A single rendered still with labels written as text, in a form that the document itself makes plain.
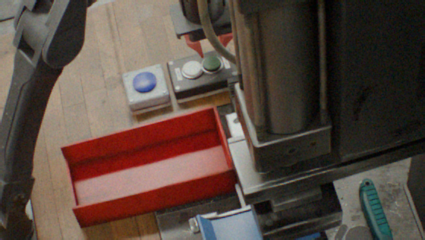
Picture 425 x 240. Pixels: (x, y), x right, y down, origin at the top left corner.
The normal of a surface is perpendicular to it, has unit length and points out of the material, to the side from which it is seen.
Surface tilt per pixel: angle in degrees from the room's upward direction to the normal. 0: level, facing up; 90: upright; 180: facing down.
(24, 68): 54
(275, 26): 90
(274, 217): 0
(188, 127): 90
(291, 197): 0
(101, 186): 0
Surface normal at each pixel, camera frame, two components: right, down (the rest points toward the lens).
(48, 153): -0.09, -0.59
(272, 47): -0.14, 0.81
